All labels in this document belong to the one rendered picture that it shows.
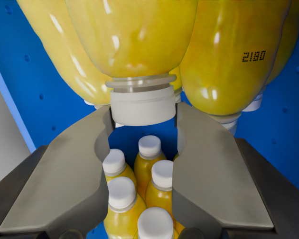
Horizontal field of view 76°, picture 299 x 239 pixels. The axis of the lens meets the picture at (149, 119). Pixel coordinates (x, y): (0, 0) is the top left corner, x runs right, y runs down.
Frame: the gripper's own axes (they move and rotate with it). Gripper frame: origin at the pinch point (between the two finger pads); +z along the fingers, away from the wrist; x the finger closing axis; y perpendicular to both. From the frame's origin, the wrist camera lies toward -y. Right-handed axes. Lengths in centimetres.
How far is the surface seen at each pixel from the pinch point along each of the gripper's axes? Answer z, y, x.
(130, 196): 5.1, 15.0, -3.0
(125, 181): 7.2, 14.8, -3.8
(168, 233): 0.2, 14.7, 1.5
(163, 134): 19.3, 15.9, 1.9
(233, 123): 2.8, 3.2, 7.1
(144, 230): 0.5, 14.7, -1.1
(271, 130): 8.3, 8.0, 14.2
